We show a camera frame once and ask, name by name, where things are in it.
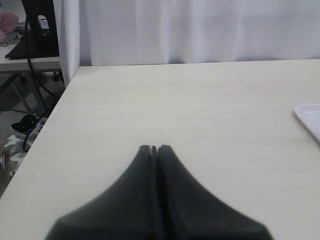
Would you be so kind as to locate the grey side table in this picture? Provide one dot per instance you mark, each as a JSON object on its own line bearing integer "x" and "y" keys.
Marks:
{"x": 20, "y": 66}

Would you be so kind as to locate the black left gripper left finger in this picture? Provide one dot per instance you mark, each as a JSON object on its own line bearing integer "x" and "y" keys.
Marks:
{"x": 127, "y": 210}

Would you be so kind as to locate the white plastic tray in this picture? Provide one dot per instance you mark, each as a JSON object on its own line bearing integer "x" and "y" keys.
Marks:
{"x": 309, "y": 117}

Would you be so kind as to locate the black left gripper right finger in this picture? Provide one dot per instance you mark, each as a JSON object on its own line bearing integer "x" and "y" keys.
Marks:
{"x": 191, "y": 212}

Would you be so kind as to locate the white curtain backdrop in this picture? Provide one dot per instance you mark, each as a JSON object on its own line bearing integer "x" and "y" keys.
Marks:
{"x": 152, "y": 32}

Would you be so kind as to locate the black monitor stand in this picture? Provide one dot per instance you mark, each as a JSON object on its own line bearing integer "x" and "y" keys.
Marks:
{"x": 42, "y": 38}

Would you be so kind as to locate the black round floor object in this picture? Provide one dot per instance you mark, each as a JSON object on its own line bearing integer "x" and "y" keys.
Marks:
{"x": 27, "y": 123}

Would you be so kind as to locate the pink plush toy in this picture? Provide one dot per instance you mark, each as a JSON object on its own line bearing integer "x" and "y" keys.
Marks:
{"x": 8, "y": 23}

